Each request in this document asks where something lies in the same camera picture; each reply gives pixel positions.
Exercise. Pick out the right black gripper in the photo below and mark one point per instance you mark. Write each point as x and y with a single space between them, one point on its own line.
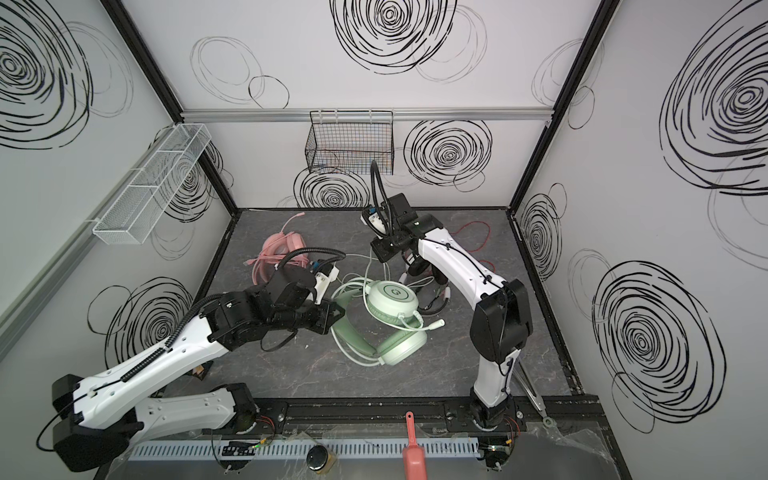
386 249

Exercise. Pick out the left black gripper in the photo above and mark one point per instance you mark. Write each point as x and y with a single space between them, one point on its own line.
327 315

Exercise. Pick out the green headphones with cable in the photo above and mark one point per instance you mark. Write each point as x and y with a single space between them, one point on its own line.
394 304

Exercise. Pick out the pink headphones with cable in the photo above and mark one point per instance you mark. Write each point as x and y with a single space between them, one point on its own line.
273 250

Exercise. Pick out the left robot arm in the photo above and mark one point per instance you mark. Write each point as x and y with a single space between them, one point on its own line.
101 416

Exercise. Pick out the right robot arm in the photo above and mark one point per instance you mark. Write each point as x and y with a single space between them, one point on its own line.
501 322

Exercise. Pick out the black round knob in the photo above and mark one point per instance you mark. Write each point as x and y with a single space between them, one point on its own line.
319 459

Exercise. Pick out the green tongs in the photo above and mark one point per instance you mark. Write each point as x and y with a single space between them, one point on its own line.
522 379

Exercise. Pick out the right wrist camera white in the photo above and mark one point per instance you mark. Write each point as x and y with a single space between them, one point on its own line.
370 217

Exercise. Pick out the black wire basket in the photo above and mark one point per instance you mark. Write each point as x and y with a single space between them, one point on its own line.
350 140

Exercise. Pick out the red dustpan brush handle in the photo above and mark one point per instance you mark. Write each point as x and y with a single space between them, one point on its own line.
413 454

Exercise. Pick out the clear plastic wall shelf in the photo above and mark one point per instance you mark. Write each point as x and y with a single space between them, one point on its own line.
167 183

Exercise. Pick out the white slotted cable duct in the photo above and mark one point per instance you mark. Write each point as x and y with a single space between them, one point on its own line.
292 449

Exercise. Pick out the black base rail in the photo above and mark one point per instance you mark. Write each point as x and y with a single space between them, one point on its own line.
435 414

